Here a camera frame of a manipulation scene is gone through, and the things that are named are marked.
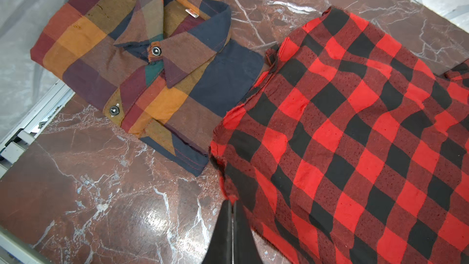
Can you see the folded multicolour plaid shirt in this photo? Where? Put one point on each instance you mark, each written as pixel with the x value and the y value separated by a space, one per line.
pixel 166 71

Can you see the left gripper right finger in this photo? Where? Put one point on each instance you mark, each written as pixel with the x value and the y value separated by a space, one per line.
pixel 244 247

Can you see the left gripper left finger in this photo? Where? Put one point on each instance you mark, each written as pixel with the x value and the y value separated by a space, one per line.
pixel 220 247

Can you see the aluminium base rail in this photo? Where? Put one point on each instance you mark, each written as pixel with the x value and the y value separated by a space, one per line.
pixel 13 250

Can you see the red black plaid shirt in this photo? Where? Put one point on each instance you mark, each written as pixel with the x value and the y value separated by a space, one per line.
pixel 350 150

